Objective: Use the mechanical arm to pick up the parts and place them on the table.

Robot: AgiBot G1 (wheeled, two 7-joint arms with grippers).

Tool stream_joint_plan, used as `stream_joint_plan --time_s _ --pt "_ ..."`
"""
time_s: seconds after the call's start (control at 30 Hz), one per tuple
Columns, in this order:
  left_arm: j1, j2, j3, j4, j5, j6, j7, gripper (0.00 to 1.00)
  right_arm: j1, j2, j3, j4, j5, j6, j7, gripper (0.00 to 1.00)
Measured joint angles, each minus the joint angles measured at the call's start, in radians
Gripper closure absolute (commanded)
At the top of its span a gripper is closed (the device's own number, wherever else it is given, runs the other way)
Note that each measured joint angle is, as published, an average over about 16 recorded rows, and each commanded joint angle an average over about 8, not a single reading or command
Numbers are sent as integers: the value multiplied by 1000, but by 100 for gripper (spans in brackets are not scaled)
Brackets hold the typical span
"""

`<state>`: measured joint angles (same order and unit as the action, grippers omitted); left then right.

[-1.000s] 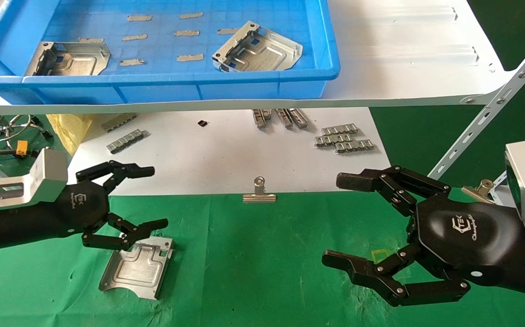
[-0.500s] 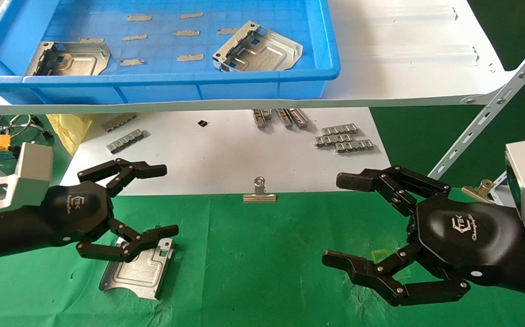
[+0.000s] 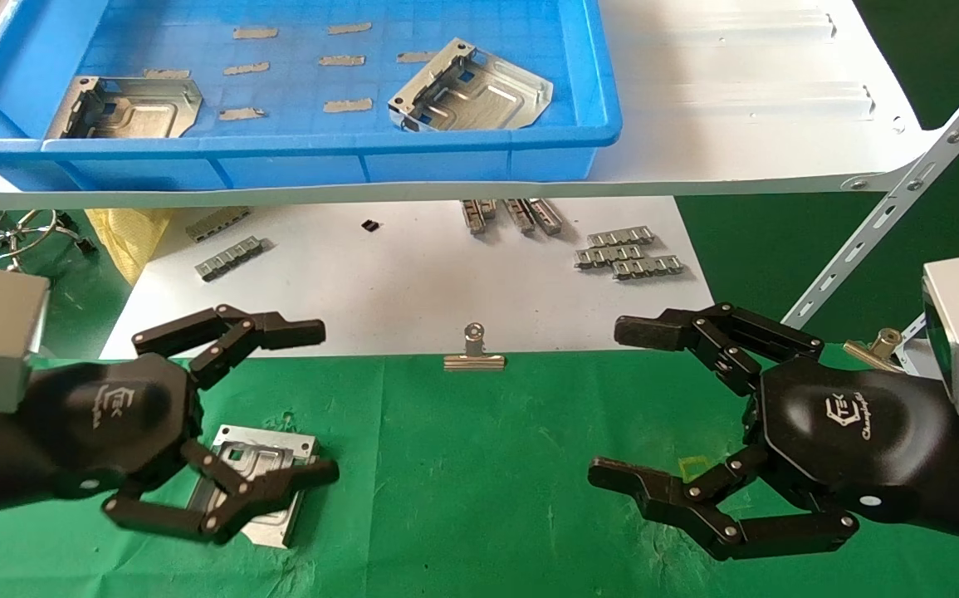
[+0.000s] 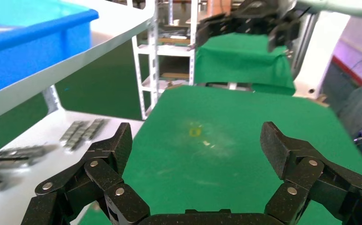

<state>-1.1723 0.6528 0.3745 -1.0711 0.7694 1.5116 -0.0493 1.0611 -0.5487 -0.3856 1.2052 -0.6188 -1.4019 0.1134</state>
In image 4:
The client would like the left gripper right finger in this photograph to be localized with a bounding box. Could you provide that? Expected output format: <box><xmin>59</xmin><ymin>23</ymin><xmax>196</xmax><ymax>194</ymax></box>
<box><xmin>260</xmin><ymin>121</ymin><xmax>362</xmax><ymax>225</ymax></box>

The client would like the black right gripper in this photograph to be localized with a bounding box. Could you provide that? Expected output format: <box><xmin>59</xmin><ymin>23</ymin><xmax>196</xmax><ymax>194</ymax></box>
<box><xmin>196</xmin><ymin>0</ymin><xmax>300</xmax><ymax>52</ymax></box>

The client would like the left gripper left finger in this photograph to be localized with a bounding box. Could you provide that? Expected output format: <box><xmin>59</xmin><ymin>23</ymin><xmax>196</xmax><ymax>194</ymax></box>
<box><xmin>21</xmin><ymin>122</ymin><xmax>151</xmax><ymax>225</ymax></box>

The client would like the green draped cloth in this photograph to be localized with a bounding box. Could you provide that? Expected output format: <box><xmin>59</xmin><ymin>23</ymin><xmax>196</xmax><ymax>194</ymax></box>
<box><xmin>194</xmin><ymin>32</ymin><xmax>296</xmax><ymax>96</ymax></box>

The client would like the green table cloth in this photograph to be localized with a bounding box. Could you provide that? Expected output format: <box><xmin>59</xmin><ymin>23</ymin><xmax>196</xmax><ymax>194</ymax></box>
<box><xmin>75</xmin><ymin>85</ymin><xmax>362</xmax><ymax>225</ymax></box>

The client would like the white perforated diagonal strut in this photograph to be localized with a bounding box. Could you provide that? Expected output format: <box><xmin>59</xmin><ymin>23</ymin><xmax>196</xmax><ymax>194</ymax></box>
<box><xmin>42</xmin><ymin>85</ymin><xmax>64</xmax><ymax>114</ymax></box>

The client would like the white perforated storage rack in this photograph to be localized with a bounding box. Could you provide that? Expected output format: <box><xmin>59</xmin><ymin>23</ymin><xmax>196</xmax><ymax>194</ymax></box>
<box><xmin>131</xmin><ymin>0</ymin><xmax>199</xmax><ymax>121</ymax></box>

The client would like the white metal shelf board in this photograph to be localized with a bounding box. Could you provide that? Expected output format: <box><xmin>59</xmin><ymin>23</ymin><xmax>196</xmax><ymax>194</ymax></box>
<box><xmin>0</xmin><ymin>0</ymin><xmax>155</xmax><ymax>127</ymax></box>

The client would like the blue plastic bin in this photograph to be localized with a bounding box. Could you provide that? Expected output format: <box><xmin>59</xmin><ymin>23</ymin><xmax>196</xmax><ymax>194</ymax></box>
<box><xmin>0</xmin><ymin>0</ymin><xmax>99</xmax><ymax>99</ymax></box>

